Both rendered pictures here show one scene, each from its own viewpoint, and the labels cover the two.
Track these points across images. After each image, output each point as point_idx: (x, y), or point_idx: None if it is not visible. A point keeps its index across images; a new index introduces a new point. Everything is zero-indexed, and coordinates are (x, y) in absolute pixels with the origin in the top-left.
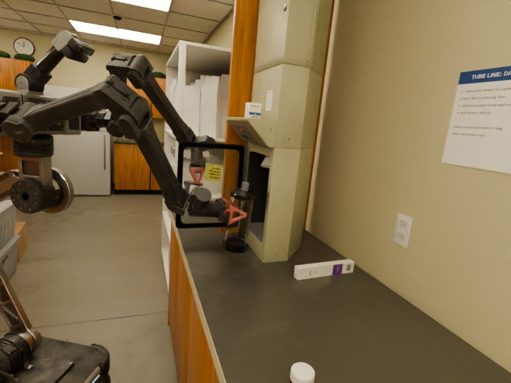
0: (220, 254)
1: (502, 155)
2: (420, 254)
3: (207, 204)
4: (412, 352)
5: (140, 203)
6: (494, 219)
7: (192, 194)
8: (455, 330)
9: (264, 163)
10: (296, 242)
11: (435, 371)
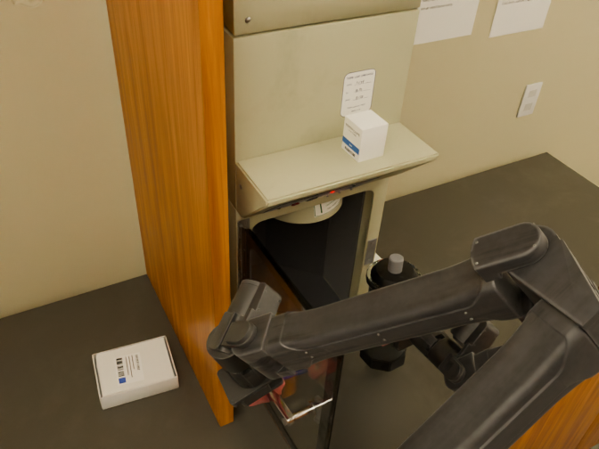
0: (356, 396)
1: (464, 20)
2: None
3: (445, 334)
4: (486, 218)
5: None
6: (455, 77)
7: (498, 332)
8: (423, 183)
9: (322, 211)
10: None
11: (500, 212)
